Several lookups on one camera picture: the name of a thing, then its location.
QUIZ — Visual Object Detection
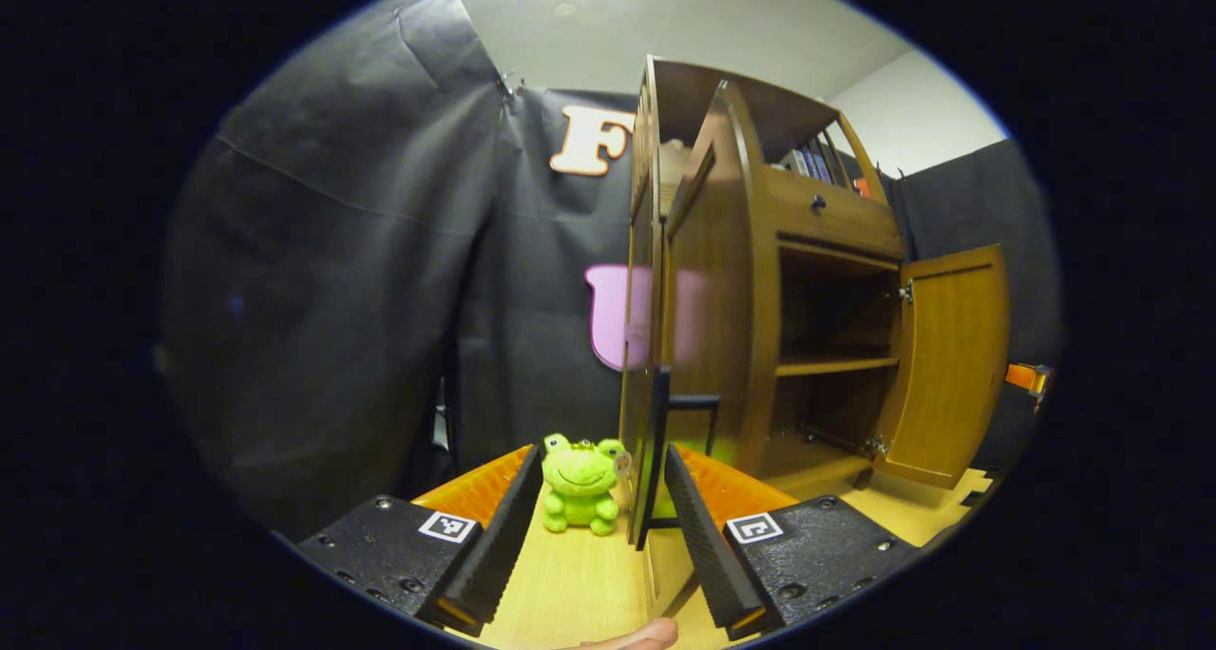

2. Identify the black backdrop cloth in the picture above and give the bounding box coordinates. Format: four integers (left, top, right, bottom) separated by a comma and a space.
157, 0, 1065, 537

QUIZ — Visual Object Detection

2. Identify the wooden cabinet door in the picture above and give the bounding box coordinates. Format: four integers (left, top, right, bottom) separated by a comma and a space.
872, 243, 1011, 491
663, 78, 772, 499

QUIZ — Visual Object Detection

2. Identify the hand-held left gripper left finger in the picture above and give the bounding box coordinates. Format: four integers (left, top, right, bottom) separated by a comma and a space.
285, 444, 544, 638

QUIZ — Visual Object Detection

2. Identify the green frog plush toy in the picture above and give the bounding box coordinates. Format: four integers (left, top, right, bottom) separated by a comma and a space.
540, 431, 630, 538

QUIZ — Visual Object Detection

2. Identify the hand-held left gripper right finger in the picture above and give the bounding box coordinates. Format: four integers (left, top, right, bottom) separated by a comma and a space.
663, 444, 922, 642

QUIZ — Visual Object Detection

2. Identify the wooden cabinet drawer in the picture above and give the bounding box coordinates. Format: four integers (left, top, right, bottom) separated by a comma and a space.
768, 168, 905, 259

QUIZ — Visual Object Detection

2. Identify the pale figurine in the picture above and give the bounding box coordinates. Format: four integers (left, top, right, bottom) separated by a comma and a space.
658, 140, 694, 216

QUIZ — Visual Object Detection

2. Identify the wooden double-door shoe cabinet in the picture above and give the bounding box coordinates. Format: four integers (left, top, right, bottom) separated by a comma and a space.
619, 54, 908, 548

